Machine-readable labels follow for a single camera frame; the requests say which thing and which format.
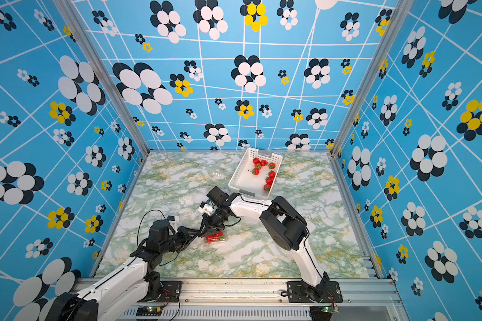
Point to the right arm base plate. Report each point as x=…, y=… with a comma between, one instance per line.
x=301, y=292

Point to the aluminium front rail frame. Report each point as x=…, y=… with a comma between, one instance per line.
x=260, y=299

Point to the green circuit board left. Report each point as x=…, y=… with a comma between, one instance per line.
x=149, y=311

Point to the white perforated plastic basket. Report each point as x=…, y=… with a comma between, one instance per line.
x=244, y=182

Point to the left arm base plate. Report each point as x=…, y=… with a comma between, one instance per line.
x=163, y=291

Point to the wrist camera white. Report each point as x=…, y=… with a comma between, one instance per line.
x=173, y=220
x=206, y=208

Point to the left aluminium corner post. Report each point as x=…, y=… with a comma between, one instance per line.
x=70, y=16

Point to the green circuit board right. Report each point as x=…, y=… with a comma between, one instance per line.
x=323, y=313

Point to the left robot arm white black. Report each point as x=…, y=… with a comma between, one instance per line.
x=136, y=280

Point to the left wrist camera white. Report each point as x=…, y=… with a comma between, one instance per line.
x=173, y=220

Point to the right aluminium corner post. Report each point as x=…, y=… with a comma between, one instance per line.
x=399, y=15

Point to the green circuit board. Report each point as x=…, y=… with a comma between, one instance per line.
x=323, y=313
x=149, y=311

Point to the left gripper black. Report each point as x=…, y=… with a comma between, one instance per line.
x=185, y=233

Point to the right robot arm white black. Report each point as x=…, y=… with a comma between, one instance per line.
x=287, y=228

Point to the aluminium corner post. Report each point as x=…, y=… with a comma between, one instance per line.
x=70, y=16
x=399, y=15

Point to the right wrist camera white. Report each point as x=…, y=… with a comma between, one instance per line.
x=206, y=208

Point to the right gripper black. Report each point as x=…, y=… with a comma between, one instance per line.
x=209, y=227

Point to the clear plastic clamshell container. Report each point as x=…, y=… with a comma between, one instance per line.
x=217, y=232

